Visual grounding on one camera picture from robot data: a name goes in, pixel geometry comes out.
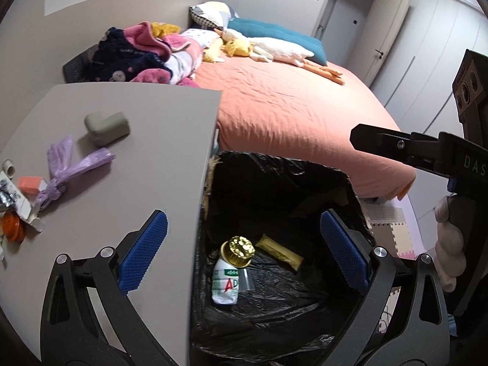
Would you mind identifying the white wardrobe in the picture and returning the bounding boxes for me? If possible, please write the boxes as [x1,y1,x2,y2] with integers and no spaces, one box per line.
[366,0,488,138]

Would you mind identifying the teal long cushion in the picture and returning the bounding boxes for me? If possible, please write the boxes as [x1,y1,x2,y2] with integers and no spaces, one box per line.
[228,18,328,66]

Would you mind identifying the pink fleece blanket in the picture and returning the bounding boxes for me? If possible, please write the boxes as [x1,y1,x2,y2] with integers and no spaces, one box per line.
[122,22,203,88]

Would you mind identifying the bed with orange sheet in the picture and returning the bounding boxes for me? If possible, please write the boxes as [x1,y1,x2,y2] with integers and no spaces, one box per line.
[191,59,417,199]

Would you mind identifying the clear plastic cup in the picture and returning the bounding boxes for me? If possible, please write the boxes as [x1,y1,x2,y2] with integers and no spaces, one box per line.
[237,267,257,293]

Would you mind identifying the yellow long plush toy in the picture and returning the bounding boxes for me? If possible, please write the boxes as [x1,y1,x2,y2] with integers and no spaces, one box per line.
[202,40,225,63]

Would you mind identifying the pastel foam floor mat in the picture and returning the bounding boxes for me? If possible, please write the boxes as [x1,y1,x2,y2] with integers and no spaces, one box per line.
[369,205,417,257]

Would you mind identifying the person's right hand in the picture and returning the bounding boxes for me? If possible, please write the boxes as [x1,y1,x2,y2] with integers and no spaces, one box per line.
[435,195,468,292]

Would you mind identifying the white cardboard packaging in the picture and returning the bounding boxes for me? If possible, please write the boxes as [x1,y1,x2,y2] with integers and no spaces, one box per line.
[0,171,45,233]

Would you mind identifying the trash bin with black bag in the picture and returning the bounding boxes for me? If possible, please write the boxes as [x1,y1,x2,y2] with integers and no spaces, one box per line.
[191,150,382,363]

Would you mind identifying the orange small box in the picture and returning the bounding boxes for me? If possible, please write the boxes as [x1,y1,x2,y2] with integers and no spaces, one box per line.
[17,176,48,195]

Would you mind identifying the foil blister pack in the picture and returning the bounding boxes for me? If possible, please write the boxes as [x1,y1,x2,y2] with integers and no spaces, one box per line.
[0,178,20,210]

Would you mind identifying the yellow garment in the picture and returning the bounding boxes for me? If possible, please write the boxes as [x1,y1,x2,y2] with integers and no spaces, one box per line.
[151,22,180,39]

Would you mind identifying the white goose plush toy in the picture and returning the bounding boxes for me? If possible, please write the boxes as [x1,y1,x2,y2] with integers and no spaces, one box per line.
[213,28,346,85]

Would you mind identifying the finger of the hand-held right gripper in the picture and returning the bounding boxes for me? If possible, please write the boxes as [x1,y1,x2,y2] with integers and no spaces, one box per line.
[350,124,452,179]

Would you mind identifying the orange round cap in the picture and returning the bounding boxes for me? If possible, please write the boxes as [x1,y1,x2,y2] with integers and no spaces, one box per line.
[0,213,27,242]

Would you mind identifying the yellow duck plush toy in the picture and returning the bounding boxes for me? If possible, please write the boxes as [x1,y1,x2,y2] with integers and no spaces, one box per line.
[223,38,254,59]

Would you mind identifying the white bottle with gold cap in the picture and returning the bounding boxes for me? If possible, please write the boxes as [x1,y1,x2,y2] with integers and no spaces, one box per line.
[211,234,257,306]

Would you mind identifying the grey foam corner guard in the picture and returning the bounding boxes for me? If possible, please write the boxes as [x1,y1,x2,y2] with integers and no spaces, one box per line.
[84,111,131,148]

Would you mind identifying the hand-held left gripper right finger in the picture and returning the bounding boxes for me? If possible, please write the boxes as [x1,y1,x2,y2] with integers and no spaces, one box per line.
[316,209,452,366]

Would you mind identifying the yellow snack packet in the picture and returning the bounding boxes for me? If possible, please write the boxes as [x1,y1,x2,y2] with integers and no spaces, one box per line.
[255,234,304,272]

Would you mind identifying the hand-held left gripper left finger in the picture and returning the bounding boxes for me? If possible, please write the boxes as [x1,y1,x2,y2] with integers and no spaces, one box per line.
[39,210,180,366]

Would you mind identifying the checkered pillow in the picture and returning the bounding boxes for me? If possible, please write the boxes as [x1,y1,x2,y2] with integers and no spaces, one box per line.
[189,1,241,30]

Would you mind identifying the white open door leaf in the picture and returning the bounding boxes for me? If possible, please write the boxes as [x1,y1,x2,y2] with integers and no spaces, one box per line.
[345,0,412,81]

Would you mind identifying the white patterned quilt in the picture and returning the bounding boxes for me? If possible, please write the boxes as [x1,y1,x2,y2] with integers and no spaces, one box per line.
[168,28,222,81]

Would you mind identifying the purple plastic bag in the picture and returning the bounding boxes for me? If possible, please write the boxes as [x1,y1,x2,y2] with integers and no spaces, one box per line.
[35,135,116,211]

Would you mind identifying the black bedside cabinet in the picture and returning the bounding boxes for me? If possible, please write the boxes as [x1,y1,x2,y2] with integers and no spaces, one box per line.
[63,45,100,84]

